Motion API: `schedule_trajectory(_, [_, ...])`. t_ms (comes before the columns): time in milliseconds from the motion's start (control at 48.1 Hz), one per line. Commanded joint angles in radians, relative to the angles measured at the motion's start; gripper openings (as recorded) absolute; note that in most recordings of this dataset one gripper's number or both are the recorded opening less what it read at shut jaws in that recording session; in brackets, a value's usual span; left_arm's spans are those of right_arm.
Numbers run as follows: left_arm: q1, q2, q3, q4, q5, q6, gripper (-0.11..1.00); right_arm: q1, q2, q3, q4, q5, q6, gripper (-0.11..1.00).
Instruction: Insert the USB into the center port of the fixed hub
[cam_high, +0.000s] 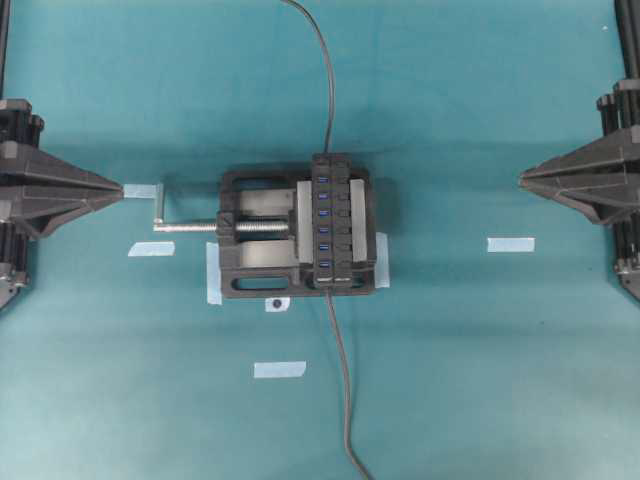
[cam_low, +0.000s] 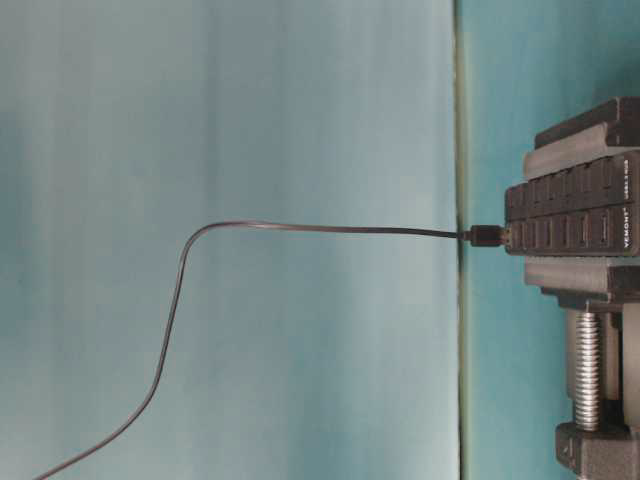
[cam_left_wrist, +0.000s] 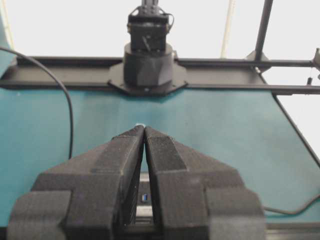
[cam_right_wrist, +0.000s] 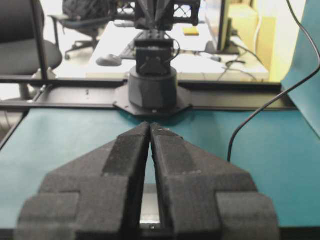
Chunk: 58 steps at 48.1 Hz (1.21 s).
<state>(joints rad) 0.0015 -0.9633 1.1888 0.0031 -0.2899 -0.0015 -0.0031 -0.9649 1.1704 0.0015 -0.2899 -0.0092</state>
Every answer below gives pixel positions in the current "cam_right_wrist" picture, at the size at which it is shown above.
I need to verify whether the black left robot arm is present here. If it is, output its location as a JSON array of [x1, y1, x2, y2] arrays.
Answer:
[[14, 0, 201, 240]]

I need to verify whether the white background desk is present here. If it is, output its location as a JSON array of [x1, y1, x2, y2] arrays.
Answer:
[[85, 22, 269, 82]]

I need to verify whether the black office chair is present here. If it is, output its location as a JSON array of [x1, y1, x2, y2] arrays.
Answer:
[[0, 0, 63, 101]]

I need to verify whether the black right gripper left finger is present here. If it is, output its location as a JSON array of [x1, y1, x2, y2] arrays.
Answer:
[[15, 122, 150, 240]]

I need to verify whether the black computer monitor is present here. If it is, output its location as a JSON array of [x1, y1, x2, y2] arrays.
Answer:
[[217, 0, 240, 55]]

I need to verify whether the yellow sticky note pad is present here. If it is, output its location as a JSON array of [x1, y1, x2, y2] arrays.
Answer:
[[182, 26, 200, 36]]

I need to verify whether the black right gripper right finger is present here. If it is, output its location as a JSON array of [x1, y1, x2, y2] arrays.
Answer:
[[150, 123, 280, 240]]

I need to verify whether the computer mouse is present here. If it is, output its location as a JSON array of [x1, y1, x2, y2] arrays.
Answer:
[[96, 54, 122, 67]]

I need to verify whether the black USB cable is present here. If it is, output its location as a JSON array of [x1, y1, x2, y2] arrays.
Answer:
[[226, 0, 320, 161]]

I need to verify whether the black aluminium frame rail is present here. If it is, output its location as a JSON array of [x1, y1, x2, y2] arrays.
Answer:
[[0, 80, 283, 116]]

